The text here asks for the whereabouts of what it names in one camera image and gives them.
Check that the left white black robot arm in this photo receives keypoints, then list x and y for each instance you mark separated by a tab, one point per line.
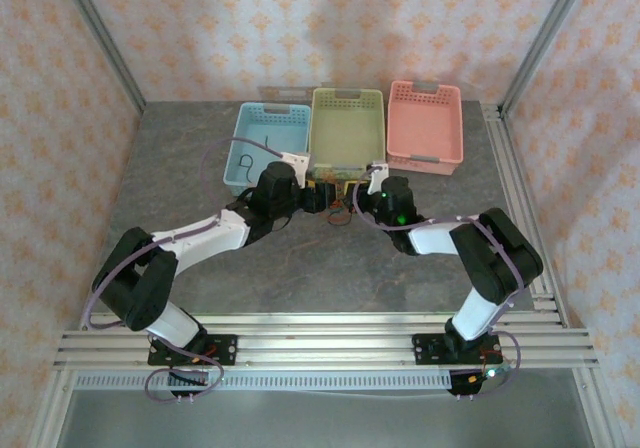
200	233

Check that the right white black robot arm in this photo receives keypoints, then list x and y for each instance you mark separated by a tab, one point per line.
500	263

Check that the green plastic basket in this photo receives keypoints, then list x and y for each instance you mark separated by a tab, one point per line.
345	133

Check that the blue plastic basket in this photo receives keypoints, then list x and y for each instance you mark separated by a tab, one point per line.
280	133

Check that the pink plastic basket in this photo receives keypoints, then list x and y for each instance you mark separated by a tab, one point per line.
422	128

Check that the aluminium front rails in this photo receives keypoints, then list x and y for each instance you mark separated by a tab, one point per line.
325	348

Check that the grey metal lower shelf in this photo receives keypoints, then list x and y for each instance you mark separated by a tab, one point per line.
325	423

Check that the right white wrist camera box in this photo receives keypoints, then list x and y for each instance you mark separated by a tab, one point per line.
377	175

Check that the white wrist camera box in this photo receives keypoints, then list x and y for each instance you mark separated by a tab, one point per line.
297	160
377	175

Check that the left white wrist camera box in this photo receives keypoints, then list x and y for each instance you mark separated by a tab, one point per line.
297	160

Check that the aluminium side rail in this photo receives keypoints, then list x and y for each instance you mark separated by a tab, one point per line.
505	168

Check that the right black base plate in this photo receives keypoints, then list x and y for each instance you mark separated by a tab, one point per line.
425	350

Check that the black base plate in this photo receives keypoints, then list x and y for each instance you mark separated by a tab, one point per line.
425	350
225	350

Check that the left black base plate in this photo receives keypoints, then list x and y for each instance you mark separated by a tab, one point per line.
225	350

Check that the aluminium frame post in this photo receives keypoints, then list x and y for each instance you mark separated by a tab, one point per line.
100	38
545	33

